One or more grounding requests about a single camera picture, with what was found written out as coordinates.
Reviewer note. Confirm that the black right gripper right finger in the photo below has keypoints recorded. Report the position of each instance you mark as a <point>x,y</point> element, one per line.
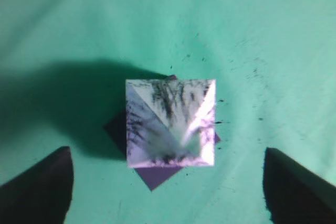
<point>293,194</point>

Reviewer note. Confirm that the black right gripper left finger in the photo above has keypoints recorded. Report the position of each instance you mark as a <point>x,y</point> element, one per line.
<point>42,193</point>

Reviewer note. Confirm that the white marbled square pyramid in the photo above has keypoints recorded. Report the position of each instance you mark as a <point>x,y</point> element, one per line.
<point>170,124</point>

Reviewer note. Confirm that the dark purple cube block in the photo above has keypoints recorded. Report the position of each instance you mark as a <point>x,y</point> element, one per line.
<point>157,176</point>

